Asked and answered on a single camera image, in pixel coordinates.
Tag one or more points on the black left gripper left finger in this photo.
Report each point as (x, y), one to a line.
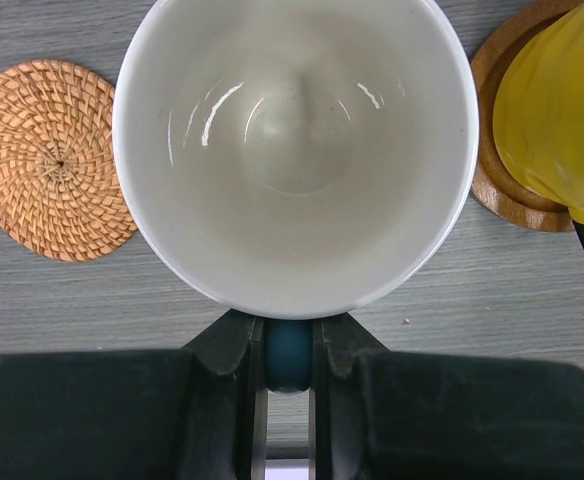
(196, 412)

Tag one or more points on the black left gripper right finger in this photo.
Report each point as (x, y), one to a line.
(383, 414)

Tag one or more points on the white and blue mug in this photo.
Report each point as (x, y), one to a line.
(295, 160)

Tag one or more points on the woven rattan coaster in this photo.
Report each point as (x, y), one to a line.
(60, 196)

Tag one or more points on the yellow mug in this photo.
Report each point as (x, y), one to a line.
(538, 115)

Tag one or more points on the lavender plastic tray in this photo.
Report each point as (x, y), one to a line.
(287, 469)

